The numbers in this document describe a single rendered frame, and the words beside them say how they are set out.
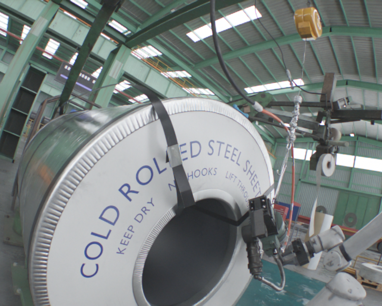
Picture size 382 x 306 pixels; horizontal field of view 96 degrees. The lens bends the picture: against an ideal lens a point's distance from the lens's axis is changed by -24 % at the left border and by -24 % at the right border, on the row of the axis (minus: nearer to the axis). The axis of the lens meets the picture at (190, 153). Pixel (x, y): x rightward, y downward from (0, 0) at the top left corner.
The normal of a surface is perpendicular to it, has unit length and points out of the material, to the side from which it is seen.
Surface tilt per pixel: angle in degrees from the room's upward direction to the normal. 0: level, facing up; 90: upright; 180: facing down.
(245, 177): 90
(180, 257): 61
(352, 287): 23
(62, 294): 90
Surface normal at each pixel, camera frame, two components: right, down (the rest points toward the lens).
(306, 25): -0.71, -0.13
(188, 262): -0.43, -0.73
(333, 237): -0.47, -0.50
